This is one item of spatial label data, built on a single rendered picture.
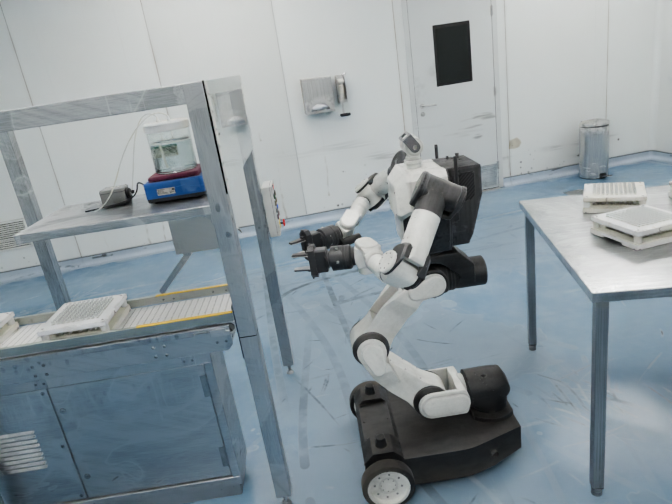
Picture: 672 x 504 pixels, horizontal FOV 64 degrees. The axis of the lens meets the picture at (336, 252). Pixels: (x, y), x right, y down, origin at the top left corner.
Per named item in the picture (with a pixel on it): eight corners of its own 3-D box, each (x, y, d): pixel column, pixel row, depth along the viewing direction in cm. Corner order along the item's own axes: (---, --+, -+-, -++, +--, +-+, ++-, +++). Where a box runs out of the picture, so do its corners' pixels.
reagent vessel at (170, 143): (202, 162, 196) (190, 110, 190) (194, 170, 182) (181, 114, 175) (160, 169, 196) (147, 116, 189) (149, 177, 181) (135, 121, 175)
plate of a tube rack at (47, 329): (65, 307, 212) (64, 302, 212) (127, 297, 213) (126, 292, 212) (37, 337, 189) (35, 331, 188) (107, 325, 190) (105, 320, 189)
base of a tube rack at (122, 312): (69, 318, 214) (67, 313, 213) (131, 309, 214) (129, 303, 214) (42, 349, 191) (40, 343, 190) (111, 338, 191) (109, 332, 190)
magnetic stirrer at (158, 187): (215, 183, 202) (210, 160, 199) (206, 197, 182) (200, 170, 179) (163, 192, 202) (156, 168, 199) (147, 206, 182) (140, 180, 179)
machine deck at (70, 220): (226, 191, 207) (224, 181, 205) (211, 217, 171) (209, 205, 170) (66, 216, 206) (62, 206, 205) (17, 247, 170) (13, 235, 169)
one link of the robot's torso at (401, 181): (463, 228, 217) (457, 139, 205) (491, 256, 185) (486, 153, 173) (391, 239, 217) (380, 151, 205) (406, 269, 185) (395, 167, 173)
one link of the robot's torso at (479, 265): (478, 277, 213) (476, 235, 207) (489, 290, 201) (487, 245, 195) (409, 288, 213) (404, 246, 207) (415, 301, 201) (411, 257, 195)
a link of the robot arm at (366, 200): (341, 213, 228) (356, 189, 242) (358, 229, 230) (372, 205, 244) (356, 201, 221) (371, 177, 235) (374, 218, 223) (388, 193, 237)
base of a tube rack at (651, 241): (642, 220, 219) (643, 214, 218) (694, 236, 196) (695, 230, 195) (590, 232, 214) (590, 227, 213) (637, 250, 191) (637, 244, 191)
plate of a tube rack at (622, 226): (643, 208, 217) (643, 203, 216) (695, 223, 194) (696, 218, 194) (590, 220, 213) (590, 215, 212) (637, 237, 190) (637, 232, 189)
